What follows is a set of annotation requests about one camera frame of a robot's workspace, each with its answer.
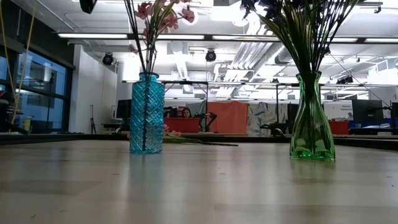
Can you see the patterned hanging cloth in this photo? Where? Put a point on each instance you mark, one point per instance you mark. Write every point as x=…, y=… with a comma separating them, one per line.
x=264, y=113

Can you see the black background workbench frame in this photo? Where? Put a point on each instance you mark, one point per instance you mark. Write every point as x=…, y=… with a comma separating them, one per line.
x=186, y=82

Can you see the red partition panel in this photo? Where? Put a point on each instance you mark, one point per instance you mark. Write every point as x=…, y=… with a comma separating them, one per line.
x=183, y=124

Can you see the glass window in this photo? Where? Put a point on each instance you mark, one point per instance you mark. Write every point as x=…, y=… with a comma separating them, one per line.
x=40, y=71

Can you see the green ribbed glass vase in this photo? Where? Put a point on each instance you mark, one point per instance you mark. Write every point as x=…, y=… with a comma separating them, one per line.
x=311, y=124

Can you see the black tripod stand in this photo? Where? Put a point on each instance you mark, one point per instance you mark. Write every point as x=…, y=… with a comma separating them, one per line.
x=92, y=121

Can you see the small black computer monitor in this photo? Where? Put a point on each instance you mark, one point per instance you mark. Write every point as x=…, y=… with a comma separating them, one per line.
x=124, y=109

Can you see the orange hanging cloth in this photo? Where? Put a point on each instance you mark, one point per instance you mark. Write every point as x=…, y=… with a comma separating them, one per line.
x=228, y=116

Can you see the yellow green bottle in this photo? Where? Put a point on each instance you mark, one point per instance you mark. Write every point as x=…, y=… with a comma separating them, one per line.
x=27, y=124

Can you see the black ceiling camera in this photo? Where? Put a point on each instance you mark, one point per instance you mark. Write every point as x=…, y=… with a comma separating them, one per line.
x=108, y=59
x=210, y=55

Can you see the black background robot arm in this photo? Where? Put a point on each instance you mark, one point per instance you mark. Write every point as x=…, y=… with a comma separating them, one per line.
x=208, y=119
x=275, y=129

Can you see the white sign board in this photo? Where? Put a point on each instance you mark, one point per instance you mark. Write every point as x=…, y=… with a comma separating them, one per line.
x=338, y=109

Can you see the black overhead light bar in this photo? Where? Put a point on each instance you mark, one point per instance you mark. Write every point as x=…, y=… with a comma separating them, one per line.
x=217, y=37

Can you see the large black computer monitor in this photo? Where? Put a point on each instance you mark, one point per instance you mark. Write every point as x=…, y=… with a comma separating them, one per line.
x=367, y=110

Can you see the red storage box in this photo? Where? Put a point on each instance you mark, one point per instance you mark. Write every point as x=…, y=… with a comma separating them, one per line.
x=339, y=127

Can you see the person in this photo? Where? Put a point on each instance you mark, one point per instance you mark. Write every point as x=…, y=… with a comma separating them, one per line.
x=186, y=112

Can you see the blue textured glass vase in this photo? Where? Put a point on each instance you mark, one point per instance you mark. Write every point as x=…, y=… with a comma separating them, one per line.
x=146, y=115

